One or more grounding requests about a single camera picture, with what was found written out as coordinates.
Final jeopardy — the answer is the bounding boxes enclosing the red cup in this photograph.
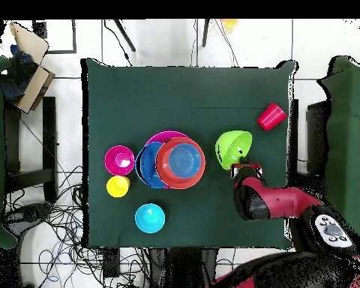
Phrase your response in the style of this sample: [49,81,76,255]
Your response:
[256,102,288,132]

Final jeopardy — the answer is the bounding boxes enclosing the black floor box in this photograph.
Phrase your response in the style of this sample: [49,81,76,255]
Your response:
[102,247,122,279]

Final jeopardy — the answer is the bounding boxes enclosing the yellow object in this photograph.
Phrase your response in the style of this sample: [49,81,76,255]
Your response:
[222,18,239,32]

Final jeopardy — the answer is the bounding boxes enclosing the orange bowl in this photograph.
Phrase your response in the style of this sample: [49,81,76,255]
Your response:
[155,136,207,191]

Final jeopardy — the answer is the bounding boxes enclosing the black stool frame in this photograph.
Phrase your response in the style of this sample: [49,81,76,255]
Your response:
[4,95,59,205]

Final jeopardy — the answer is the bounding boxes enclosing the cardboard box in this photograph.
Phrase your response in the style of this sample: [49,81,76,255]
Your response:
[8,22,56,115]

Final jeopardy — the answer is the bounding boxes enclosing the yellow cup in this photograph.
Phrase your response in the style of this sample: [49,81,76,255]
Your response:
[106,175,131,198]

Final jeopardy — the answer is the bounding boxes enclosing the dark green tablecloth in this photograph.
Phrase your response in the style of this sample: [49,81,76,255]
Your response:
[80,57,298,251]

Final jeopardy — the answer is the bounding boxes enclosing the blue straight-sided bowl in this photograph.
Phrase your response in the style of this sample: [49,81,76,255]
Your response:
[167,142,203,180]

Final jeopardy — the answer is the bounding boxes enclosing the large blue bowl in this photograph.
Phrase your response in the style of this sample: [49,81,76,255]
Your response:
[134,141,170,191]

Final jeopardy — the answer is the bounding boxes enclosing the large magenta bowl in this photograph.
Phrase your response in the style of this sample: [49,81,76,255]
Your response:
[143,130,191,149]

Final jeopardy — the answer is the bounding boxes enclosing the dark blue cloth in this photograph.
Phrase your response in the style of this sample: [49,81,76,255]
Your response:
[0,44,38,103]

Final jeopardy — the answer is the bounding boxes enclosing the black square frame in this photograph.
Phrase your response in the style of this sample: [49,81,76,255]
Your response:
[31,19,78,55]

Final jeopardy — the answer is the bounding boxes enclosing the green bowl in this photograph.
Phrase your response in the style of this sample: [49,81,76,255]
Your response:
[214,130,254,172]

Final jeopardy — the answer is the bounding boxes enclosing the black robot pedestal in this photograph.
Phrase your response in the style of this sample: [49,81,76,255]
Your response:
[148,247,221,288]

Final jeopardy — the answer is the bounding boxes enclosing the small crimson bowl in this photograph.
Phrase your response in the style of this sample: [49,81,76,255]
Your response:
[103,145,136,177]

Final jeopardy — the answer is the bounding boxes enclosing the black tripod leg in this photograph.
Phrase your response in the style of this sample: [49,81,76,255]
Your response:
[201,18,211,48]
[112,19,137,53]

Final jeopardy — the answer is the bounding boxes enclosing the cable bundle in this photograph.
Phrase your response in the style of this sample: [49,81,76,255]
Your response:
[2,164,157,288]

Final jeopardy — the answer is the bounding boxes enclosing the small ribbed light blue bowl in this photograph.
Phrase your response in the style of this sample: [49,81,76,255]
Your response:
[134,202,167,234]

